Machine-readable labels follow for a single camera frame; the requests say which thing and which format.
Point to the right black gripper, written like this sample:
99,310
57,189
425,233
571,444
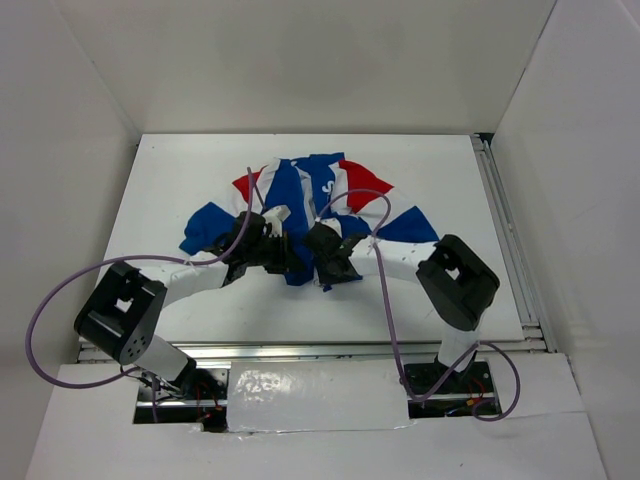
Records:
327,279

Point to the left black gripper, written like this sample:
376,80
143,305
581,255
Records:
284,258

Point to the red white blue jacket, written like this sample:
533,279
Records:
334,187

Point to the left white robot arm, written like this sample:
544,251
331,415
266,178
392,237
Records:
121,315

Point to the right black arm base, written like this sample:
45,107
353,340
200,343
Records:
457,396

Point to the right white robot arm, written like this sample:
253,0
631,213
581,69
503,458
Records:
458,284

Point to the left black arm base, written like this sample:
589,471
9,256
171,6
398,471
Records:
202,400

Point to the white taped cover panel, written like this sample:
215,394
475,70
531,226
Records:
310,396

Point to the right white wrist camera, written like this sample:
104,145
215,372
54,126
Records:
332,223

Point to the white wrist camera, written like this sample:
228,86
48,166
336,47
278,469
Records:
332,223
274,218

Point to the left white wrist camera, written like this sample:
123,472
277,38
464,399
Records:
274,218

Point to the aluminium front rail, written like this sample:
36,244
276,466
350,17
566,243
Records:
211,351

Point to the aluminium rail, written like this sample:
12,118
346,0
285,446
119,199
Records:
531,313
211,351

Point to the aluminium right side rail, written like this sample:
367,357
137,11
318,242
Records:
531,313

